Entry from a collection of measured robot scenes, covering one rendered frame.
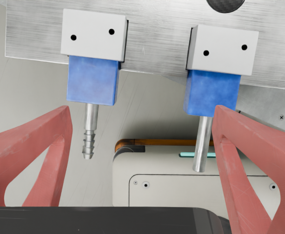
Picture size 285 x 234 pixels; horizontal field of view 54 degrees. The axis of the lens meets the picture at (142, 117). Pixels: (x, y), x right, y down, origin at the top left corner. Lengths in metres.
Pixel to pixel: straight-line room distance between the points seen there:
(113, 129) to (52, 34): 0.90
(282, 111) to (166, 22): 0.17
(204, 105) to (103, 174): 0.98
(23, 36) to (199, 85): 0.16
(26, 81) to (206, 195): 0.79
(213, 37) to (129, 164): 0.69
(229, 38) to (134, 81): 0.89
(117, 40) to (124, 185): 0.71
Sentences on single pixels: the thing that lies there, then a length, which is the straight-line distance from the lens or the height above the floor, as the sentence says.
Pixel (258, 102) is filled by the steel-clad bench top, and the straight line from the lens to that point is 0.34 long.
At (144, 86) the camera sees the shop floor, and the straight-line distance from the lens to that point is 1.12.
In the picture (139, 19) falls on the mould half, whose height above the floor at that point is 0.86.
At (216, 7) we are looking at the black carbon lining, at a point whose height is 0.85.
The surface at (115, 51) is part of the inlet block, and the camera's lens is 0.24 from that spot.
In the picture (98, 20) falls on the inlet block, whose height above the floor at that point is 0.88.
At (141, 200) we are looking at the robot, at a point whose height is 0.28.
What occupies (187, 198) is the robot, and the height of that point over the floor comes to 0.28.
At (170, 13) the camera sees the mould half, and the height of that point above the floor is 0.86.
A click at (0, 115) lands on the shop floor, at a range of 1.27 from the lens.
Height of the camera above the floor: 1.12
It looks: 81 degrees down
